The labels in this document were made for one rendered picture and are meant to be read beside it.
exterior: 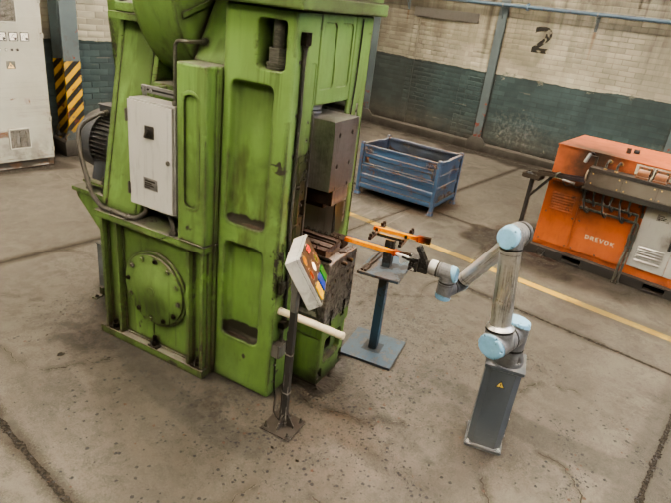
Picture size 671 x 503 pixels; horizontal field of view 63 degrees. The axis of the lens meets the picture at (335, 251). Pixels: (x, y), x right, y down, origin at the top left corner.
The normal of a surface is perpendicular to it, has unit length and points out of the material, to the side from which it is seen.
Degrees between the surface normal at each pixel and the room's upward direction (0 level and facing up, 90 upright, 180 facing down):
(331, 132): 90
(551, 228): 91
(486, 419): 90
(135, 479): 0
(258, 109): 89
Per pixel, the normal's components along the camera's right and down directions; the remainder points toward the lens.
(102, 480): 0.11, -0.90
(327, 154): -0.48, 0.32
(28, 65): 0.77, 0.34
